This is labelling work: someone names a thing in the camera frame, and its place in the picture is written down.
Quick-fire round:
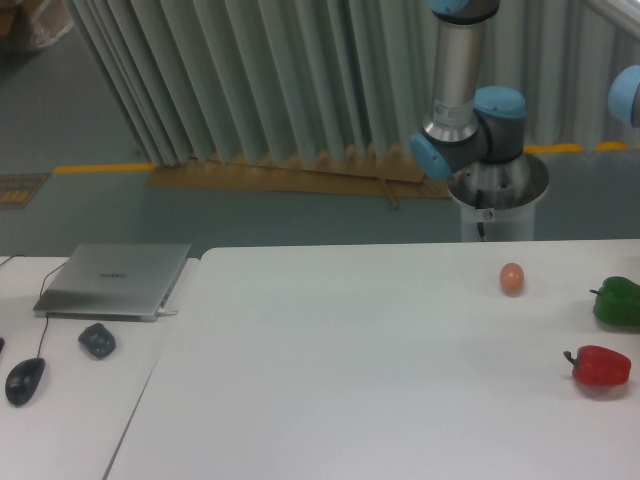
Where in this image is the black computer mouse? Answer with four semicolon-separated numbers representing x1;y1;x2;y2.
5;357;46;407

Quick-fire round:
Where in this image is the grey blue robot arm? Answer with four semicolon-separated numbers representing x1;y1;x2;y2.
410;1;639;179

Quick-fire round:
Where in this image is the brown cardboard sheet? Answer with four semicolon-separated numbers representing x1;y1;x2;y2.
146;147;450;209

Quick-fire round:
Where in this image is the white laptop plug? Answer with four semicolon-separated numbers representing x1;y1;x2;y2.
157;309;179;317

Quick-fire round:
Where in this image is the brown egg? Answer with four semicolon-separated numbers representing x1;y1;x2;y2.
499;262;525;295

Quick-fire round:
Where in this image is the silver closed laptop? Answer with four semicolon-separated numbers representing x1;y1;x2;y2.
33;243;191;321

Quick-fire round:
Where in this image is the grey pleated curtain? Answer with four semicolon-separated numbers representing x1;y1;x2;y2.
66;1;639;166

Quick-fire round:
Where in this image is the small black controller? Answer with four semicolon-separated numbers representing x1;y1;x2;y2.
78;323;117;360

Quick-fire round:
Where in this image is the red bell pepper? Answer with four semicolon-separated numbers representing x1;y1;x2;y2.
563;345;632;387

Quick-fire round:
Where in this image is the green bell pepper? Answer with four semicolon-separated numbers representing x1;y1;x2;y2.
592;276;639;329

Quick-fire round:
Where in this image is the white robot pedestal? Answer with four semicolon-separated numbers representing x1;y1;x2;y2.
447;153;550;242

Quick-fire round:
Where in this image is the black mouse cable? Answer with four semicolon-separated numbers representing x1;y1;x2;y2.
0;254;71;360

